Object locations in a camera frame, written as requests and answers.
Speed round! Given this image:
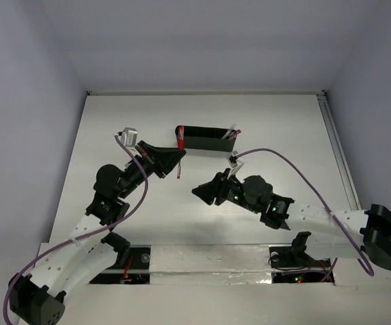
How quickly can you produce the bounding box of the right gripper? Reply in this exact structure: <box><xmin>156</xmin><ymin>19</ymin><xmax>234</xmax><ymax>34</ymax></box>
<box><xmin>192</xmin><ymin>167</ymin><xmax>260</xmax><ymax>214</ymax></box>

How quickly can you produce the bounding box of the red gel pen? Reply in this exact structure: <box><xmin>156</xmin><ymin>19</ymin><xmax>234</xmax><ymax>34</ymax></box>
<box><xmin>177</xmin><ymin>125</ymin><xmax>185</xmax><ymax>179</ymax></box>

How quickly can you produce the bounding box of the white marker red cap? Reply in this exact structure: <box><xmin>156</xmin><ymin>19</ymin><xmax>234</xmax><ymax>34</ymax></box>
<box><xmin>221</xmin><ymin>124</ymin><xmax>236</xmax><ymax>139</ymax></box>

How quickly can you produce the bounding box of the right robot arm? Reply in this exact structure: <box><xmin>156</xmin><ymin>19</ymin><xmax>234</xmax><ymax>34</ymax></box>
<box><xmin>191</xmin><ymin>169</ymin><xmax>391</xmax><ymax>271</ymax></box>

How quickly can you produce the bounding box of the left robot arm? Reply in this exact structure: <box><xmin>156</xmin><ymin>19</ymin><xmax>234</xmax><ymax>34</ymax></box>
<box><xmin>3</xmin><ymin>134</ymin><xmax>186</xmax><ymax>324</ymax></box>

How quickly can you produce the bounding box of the black desk organizer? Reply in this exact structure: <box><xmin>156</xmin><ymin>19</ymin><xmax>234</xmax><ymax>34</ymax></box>
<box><xmin>175</xmin><ymin>125</ymin><xmax>236</xmax><ymax>152</ymax></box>

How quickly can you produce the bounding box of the silver foil strip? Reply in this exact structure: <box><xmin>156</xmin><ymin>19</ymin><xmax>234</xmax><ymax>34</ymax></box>
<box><xmin>149</xmin><ymin>244</ymin><xmax>272</xmax><ymax>286</ymax></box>

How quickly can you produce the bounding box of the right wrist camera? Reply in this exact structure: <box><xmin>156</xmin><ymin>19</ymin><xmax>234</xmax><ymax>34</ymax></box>
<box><xmin>226</xmin><ymin>151</ymin><xmax>244</xmax><ymax>178</ymax></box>

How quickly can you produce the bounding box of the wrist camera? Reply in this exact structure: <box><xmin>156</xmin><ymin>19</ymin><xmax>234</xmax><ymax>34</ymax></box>
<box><xmin>226</xmin><ymin>151</ymin><xmax>244</xmax><ymax>178</ymax></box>
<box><xmin>116</xmin><ymin>127</ymin><xmax>138</xmax><ymax>149</ymax></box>

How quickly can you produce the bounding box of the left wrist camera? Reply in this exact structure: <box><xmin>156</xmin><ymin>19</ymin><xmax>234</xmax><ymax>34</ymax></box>
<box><xmin>116</xmin><ymin>127</ymin><xmax>138</xmax><ymax>149</ymax></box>

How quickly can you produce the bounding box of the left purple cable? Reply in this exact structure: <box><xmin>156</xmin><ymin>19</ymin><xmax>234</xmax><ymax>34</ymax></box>
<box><xmin>3</xmin><ymin>135</ymin><xmax>149</xmax><ymax>322</ymax></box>

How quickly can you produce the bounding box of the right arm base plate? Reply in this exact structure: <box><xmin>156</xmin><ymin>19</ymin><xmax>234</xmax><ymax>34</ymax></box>
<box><xmin>268</xmin><ymin>246</ymin><xmax>335</xmax><ymax>284</ymax></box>

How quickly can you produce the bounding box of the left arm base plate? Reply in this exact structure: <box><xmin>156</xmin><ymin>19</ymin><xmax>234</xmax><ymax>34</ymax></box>
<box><xmin>89</xmin><ymin>246</ymin><xmax>151</xmax><ymax>285</ymax></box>

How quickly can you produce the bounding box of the aluminium side rail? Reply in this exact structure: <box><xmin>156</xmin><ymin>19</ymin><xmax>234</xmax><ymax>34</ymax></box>
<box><xmin>317</xmin><ymin>93</ymin><xmax>372</xmax><ymax>240</ymax></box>

